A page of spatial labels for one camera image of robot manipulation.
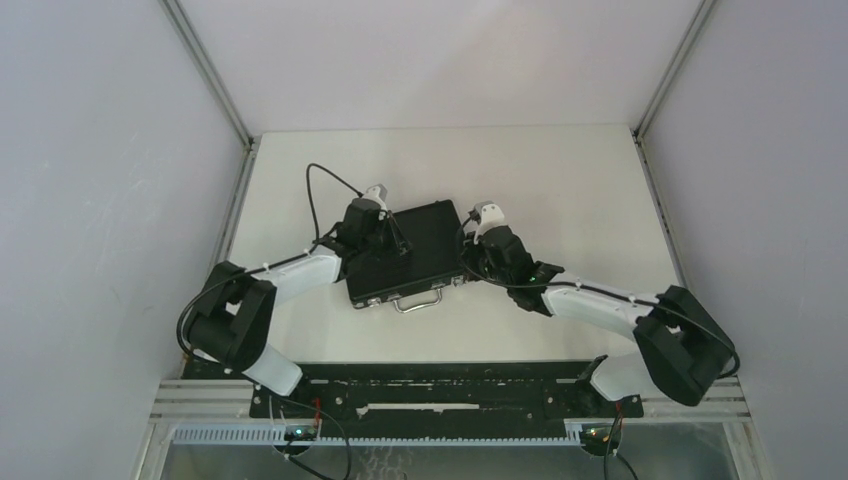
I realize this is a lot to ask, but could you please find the black aluminium poker case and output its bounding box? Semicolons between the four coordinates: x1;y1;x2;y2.
346;200;466;314

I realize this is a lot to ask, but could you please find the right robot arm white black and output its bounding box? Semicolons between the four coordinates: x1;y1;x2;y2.
457;226;741;416

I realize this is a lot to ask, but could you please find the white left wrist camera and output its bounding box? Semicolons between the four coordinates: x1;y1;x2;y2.
362;184;389;212

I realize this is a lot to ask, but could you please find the black mounting rail base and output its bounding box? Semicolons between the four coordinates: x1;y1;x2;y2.
182;359;645;442

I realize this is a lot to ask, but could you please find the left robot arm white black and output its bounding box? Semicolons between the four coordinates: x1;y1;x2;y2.
176;196;410;417

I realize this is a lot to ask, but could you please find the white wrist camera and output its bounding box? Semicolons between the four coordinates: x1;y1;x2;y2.
473;201;507;243
362;184;389;212

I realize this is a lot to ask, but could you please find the left black cable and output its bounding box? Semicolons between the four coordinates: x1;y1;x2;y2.
176;162;366;362

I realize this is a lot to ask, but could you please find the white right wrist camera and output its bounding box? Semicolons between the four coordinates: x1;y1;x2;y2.
473;201;507;243

